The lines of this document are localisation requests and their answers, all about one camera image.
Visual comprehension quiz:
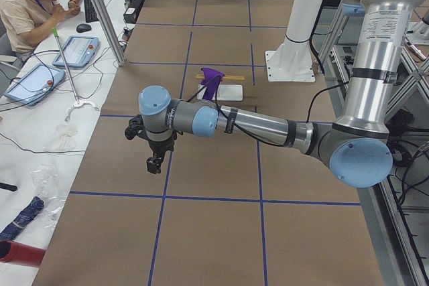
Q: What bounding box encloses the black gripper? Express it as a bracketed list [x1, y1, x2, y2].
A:
[125, 114, 183, 174]

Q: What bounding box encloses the purple towel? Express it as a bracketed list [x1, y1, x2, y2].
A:
[200, 67, 225, 100]

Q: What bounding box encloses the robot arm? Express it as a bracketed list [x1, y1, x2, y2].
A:
[125, 0, 425, 188]

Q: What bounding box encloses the white towel rack with wooden bars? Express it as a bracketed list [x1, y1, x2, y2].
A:
[196, 74, 243, 102]

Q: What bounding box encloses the black box on desk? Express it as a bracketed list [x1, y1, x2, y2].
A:
[123, 7, 137, 24]

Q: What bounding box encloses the metal stand with white base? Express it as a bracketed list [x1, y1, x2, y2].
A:
[52, 27, 100, 123]

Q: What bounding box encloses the clear plastic bag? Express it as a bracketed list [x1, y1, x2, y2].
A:
[30, 165, 67, 231]

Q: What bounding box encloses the black keyboard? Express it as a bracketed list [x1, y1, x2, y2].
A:
[83, 0, 99, 23]

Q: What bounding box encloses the black computer mouse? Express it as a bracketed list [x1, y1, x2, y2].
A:
[76, 23, 92, 33]

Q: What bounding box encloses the upper teach pendant tablet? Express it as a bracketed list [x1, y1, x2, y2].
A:
[56, 35, 100, 69]

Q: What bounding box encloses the teach pendant tablet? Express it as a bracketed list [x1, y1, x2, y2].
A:
[56, 35, 100, 69]
[3, 64, 65, 106]

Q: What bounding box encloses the dark blue folded umbrella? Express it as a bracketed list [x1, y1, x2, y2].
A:
[1, 196, 44, 241]

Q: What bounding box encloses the lower teach pendant tablet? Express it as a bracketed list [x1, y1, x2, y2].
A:
[3, 64, 65, 106]

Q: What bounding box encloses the red cylinder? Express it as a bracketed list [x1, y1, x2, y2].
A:
[1, 240, 45, 267]

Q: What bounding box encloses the seated person in beige shirt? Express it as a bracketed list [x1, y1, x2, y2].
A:
[1, 0, 81, 56]

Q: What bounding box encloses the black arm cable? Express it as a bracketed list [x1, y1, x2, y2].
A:
[186, 73, 351, 146]

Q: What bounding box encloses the aluminium frame post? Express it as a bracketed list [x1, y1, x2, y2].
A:
[91, 0, 125, 66]

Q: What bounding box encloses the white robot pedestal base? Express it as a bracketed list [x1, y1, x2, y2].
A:
[265, 0, 322, 82]

